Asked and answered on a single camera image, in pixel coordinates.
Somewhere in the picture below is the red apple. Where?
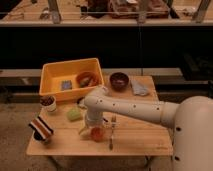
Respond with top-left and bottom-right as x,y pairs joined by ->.
91,127 -> 105,142

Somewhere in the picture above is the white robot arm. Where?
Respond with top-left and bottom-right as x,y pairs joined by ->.
84,86 -> 213,171

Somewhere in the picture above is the green pear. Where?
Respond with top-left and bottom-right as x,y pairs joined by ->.
67,107 -> 82,121

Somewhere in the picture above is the metal fork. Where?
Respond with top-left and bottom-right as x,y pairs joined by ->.
109,115 -> 116,150

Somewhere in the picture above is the wooden table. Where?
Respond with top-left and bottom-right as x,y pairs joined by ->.
25,75 -> 174,157

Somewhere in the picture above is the white cup with contents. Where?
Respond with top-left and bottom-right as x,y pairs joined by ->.
40,96 -> 57,112

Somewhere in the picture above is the blue sponge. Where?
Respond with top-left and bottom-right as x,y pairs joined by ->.
61,80 -> 72,91

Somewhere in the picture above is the yellow plastic bin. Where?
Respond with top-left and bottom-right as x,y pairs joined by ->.
39,58 -> 104,101

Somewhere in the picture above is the dark brown bowl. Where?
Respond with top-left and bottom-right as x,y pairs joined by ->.
110,72 -> 129,91

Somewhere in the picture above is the grey cloth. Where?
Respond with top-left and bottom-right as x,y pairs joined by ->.
131,79 -> 149,96

